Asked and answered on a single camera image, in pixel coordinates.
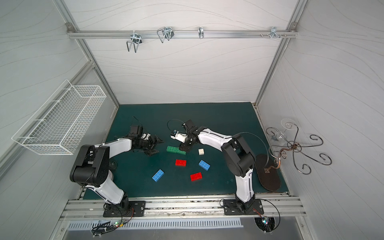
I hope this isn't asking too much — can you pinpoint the small metal ring hook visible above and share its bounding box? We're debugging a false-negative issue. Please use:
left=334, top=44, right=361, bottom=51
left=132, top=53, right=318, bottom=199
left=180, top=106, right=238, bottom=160
left=198, top=27, right=204, bottom=39

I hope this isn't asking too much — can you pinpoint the metal curled hook stand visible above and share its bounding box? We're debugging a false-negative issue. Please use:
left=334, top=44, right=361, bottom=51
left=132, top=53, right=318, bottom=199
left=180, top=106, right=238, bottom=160
left=264, top=119, right=333, bottom=175

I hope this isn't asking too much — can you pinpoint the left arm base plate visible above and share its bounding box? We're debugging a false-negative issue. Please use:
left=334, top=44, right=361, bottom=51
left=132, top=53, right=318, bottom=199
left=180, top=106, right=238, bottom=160
left=103, top=201, right=146, bottom=218

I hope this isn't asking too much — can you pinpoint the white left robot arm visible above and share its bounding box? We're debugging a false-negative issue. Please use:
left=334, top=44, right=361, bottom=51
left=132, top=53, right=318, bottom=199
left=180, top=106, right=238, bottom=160
left=70, top=134, right=164, bottom=205

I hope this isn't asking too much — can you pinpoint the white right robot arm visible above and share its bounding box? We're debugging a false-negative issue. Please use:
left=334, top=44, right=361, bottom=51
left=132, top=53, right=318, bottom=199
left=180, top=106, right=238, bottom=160
left=171, top=127, right=256, bottom=204

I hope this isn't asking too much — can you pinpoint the white wire basket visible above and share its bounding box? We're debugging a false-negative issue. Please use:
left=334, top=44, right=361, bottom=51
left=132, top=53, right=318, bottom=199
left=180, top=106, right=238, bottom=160
left=11, top=80, right=106, bottom=156

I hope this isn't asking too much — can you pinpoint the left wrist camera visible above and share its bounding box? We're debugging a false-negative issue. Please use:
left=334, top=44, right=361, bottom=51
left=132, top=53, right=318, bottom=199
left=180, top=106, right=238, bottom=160
left=128, top=125, right=144, bottom=138

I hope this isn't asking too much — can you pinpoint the black camera cable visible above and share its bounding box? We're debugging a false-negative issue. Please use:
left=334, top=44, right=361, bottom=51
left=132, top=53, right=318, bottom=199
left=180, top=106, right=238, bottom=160
left=166, top=118, right=187, bottom=134

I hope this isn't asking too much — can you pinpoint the metal double hook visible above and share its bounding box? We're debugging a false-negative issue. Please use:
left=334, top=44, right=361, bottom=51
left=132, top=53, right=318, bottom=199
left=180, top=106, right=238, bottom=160
left=126, top=33, right=143, bottom=53

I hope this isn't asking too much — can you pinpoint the horizontal aluminium rail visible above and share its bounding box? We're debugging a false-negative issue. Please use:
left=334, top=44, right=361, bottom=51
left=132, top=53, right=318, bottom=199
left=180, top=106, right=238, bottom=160
left=68, top=29, right=299, bottom=40

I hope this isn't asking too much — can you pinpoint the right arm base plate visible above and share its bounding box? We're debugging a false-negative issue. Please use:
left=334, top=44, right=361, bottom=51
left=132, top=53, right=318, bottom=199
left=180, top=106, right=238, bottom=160
left=221, top=199, right=264, bottom=216

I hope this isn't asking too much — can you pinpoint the white vent strip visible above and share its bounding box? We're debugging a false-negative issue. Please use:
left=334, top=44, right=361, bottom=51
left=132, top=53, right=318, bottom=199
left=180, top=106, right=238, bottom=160
left=67, top=218, right=244, bottom=231

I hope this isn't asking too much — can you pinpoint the metal bracket hook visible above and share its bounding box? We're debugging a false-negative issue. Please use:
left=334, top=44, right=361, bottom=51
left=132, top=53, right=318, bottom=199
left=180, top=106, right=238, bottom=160
left=260, top=27, right=287, bottom=39

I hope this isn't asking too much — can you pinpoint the long green lego brick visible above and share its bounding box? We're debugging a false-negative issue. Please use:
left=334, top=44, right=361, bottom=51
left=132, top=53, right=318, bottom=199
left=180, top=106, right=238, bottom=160
left=166, top=146, right=186, bottom=155

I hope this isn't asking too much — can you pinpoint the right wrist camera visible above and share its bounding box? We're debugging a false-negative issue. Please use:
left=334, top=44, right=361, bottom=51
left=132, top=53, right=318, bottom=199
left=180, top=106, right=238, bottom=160
left=171, top=130, right=188, bottom=143

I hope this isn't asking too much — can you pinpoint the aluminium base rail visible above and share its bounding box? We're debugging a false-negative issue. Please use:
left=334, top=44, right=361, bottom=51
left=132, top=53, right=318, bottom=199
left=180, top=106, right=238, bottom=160
left=60, top=194, right=307, bottom=221

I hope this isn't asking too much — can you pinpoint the metal wire clip hook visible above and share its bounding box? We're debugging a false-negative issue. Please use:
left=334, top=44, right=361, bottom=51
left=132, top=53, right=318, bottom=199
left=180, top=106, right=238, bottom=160
left=157, top=27, right=175, bottom=43

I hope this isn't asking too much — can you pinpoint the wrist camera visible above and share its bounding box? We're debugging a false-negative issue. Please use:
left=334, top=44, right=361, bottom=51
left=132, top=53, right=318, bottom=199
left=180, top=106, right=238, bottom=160
left=171, top=130, right=188, bottom=143
left=128, top=125, right=144, bottom=138

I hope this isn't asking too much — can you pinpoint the dark oval stand base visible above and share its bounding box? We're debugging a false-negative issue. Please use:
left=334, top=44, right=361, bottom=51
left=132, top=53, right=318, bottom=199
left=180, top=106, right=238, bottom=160
left=255, top=154, right=281, bottom=192

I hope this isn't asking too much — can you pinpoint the blue lego brick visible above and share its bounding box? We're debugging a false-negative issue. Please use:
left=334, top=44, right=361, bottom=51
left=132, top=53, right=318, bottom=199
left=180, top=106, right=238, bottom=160
left=152, top=169, right=165, bottom=182
left=199, top=160, right=211, bottom=171

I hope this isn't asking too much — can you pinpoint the green table mat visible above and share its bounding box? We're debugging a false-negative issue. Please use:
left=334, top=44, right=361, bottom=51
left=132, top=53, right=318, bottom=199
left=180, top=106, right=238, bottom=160
left=107, top=103, right=268, bottom=198

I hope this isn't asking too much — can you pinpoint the red lego brick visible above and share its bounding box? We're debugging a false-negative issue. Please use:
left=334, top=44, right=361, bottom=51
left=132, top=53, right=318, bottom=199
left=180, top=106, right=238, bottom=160
left=175, top=160, right=187, bottom=167
left=190, top=172, right=203, bottom=182

